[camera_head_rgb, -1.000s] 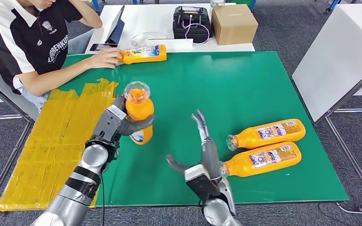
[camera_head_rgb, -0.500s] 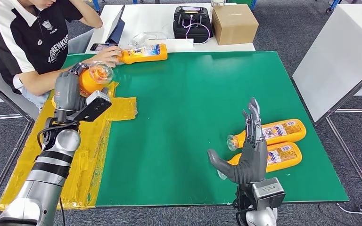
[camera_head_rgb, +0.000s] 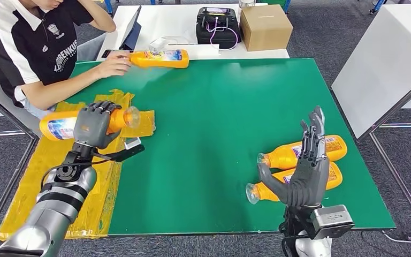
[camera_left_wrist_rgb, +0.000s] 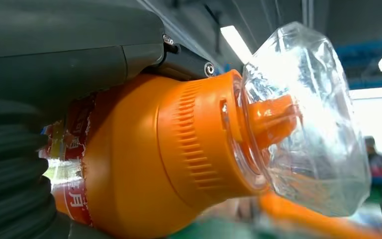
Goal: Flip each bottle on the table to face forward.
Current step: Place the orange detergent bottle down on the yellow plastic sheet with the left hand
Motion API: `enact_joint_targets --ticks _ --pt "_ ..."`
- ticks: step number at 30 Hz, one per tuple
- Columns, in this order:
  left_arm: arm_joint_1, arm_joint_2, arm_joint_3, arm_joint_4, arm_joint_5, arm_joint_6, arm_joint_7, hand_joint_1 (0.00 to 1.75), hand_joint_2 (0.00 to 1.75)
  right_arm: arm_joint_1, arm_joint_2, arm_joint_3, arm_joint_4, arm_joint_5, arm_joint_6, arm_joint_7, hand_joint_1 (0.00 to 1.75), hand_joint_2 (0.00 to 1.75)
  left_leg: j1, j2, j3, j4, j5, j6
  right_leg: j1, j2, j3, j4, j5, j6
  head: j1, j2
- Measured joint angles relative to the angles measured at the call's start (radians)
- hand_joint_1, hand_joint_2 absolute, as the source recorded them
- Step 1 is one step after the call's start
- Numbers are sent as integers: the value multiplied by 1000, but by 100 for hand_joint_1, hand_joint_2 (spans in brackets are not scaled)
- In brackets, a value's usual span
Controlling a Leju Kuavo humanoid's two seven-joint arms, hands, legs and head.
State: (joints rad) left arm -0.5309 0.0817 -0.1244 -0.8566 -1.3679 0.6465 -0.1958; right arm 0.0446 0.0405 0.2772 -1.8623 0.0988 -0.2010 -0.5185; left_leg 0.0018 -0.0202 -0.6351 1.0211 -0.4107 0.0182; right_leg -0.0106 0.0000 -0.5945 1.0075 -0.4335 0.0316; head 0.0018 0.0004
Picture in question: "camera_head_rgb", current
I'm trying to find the person's right hand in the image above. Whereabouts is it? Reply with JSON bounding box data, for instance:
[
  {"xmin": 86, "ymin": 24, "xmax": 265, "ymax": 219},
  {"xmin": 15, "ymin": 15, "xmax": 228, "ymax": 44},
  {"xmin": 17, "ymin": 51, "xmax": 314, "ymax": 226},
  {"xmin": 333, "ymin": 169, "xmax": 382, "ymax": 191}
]
[{"xmin": 97, "ymin": 50, "xmax": 132, "ymax": 79}]

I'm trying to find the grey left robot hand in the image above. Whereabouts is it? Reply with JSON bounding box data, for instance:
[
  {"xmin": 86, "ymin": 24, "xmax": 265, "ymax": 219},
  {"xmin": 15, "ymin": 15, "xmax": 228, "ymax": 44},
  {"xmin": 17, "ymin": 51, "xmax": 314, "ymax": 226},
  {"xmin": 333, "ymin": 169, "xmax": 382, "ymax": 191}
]
[{"xmin": 73, "ymin": 101, "xmax": 123, "ymax": 150}]

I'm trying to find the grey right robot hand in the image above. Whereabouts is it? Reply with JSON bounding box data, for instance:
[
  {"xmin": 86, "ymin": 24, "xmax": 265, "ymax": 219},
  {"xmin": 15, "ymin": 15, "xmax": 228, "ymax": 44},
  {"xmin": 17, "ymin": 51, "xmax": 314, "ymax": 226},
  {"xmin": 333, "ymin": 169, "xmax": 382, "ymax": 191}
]
[{"xmin": 256, "ymin": 105, "xmax": 331, "ymax": 208}]

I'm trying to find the orange detergent bottle clear cap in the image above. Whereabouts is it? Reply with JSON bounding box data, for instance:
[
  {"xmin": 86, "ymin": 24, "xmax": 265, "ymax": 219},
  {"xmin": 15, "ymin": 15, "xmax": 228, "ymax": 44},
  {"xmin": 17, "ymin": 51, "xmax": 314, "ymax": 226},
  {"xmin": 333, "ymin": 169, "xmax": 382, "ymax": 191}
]
[
  {"xmin": 245, "ymin": 161, "xmax": 344, "ymax": 206},
  {"xmin": 256, "ymin": 134, "xmax": 348, "ymax": 171},
  {"xmin": 129, "ymin": 49, "xmax": 190, "ymax": 69},
  {"xmin": 39, "ymin": 105, "xmax": 142, "ymax": 142}
]

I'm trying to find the black smartphone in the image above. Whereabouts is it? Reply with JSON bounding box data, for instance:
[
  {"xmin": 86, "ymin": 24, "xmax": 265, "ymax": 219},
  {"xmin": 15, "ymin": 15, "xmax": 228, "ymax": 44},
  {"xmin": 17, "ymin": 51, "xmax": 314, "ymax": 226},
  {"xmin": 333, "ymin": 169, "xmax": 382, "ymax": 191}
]
[{"xmin": 101, "ymin": 49, "xmax": 135, "ymax": 59}]

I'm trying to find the tablet in dark blue case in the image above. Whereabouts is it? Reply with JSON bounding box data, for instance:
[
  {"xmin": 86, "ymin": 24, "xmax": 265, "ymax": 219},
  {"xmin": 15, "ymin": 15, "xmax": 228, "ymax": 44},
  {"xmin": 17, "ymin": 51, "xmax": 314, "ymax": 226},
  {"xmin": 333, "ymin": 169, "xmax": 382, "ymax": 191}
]
[{"xmin": 119, "ymin": 5, "xmax": 142, "ymax": 51}]

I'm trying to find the white power adapter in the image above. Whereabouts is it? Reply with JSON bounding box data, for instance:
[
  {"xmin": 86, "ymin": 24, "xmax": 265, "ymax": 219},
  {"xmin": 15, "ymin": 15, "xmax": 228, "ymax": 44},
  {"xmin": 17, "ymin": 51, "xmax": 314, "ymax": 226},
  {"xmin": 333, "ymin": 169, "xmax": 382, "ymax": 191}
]
[{"xmin": 148, "ymin": 37, "xmax": 168, "ymax": 51}]

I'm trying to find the clear plastic bag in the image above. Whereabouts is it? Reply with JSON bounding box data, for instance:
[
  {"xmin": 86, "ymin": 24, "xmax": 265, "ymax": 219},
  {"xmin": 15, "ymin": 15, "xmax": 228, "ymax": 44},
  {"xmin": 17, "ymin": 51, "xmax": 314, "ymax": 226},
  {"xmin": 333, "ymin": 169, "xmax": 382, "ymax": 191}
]
[{"xmin": 148, "ymin": 35, "xmax": 196, "ymax": 54}]

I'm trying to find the white desk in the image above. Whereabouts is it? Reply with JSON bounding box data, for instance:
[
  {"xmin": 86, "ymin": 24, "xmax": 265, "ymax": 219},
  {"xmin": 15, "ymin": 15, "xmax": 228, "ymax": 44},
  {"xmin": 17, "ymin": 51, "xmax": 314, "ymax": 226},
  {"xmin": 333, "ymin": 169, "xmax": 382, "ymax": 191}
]
[{"xmin": 97, "ymin": 3, "xmax": 291, "ymax": 62}]

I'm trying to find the flat white box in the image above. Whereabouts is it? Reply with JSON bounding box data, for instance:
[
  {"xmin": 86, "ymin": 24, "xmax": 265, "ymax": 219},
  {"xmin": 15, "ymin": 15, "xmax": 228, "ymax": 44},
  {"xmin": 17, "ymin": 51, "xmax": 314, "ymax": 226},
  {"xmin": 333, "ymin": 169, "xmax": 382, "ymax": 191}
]
[{"xmin": 165, "ymin": 43, "xmax": 220, "ymax": 61}]

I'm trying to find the black remote controller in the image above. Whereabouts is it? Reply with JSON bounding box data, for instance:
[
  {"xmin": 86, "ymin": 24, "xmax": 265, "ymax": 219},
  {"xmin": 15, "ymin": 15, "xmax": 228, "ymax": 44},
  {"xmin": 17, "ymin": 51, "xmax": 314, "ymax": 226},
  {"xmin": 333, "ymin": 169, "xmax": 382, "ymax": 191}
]
[{"xmin": 195, "ymin": 6, "xmax": 242, "ymax": 50}]

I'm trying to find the yellow taped plastic sheet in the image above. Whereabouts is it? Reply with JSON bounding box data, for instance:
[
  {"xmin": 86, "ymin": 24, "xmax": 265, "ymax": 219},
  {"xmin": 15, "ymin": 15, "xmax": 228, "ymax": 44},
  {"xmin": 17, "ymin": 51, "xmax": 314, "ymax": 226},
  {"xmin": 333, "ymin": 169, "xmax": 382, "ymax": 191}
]
[{"xmin": 0, "ymin": 88, "xmax": 156, "ymax": 240}]

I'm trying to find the person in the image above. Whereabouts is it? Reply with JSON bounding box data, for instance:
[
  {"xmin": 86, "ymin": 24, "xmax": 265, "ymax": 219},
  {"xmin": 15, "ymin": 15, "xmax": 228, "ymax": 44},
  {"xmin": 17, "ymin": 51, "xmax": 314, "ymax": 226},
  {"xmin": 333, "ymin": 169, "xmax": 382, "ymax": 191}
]
[{"xmin": 0, "ymin": 0, "xmax": 132, "ymax": 119}]

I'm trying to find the brown cardboard box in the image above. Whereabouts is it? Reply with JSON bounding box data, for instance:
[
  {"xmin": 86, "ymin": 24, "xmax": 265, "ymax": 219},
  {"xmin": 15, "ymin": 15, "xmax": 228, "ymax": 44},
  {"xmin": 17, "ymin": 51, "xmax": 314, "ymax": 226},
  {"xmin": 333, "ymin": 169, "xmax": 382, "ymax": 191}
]
[{"xmin": 240, "ymin": 4, "xmax": 294, "ymax": 52}]

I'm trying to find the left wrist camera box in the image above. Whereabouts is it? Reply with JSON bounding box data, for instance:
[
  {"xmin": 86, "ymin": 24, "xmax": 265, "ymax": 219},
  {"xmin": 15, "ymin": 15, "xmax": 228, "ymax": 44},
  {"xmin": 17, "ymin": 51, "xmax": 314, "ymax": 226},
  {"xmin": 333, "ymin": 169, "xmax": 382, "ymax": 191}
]
[{"xmin": 115, "ymin": 137, "xmax": 145, "ymax": 163}]

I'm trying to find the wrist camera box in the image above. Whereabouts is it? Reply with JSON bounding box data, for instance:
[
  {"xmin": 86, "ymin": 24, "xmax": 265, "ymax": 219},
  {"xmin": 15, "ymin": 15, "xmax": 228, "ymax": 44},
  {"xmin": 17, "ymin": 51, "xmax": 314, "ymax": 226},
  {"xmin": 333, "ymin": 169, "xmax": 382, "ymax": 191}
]
[
  {"xmin": 115, "ymin": 137, "xmax": 145, "ymax": 163},
  {"xmin": 310, "ymin": 205, "xmax": 356, "ymax": 241}
]

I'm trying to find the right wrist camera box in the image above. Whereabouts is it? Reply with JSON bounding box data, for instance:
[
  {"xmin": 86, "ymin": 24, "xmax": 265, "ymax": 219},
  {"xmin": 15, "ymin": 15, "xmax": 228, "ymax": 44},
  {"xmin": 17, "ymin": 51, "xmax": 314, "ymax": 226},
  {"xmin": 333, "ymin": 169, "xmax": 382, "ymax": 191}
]
[{"xmin": 310, "ymin": 205, "xmax": 356, "ymax": 241}]

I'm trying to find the white floor cable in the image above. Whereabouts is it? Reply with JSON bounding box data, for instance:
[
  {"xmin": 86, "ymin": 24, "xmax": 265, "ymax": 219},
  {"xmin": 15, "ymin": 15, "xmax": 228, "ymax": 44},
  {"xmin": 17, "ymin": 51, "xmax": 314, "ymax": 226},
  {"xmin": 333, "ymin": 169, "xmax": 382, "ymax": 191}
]
[{"xmin": 383, "ymin": 200, "xmax": 411, "ymax": 245}]

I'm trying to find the white purple cable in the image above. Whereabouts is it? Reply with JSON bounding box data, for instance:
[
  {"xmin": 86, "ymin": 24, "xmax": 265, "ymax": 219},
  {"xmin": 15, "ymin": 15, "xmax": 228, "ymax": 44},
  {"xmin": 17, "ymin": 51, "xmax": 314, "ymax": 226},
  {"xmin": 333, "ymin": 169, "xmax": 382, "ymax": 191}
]
[{"xmin": 205, "ymin": 16, "xmax": 240, "ymax": 51}]

